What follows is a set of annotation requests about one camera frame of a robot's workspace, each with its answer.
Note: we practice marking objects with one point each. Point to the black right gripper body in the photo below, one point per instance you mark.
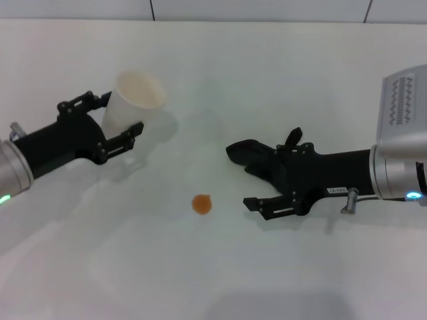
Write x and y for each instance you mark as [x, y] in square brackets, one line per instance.
[337, 173]

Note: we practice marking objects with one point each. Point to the white paper cup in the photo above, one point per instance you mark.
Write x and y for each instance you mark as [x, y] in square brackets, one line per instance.
[123, 110]

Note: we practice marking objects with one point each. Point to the brown water stain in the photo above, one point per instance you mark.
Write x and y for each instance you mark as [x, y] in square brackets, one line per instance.
[201, 204]

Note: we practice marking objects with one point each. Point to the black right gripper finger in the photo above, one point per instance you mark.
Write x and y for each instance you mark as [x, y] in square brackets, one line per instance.
[255, 204]
[302, 148]

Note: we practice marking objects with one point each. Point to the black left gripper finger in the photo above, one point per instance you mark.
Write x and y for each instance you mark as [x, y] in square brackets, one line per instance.
[128, 135]
[80, 100]

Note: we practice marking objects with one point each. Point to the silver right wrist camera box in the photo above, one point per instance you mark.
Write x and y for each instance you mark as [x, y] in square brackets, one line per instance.
[405, 106]

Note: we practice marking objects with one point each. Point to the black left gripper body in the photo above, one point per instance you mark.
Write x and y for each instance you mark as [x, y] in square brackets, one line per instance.
[63, 143]

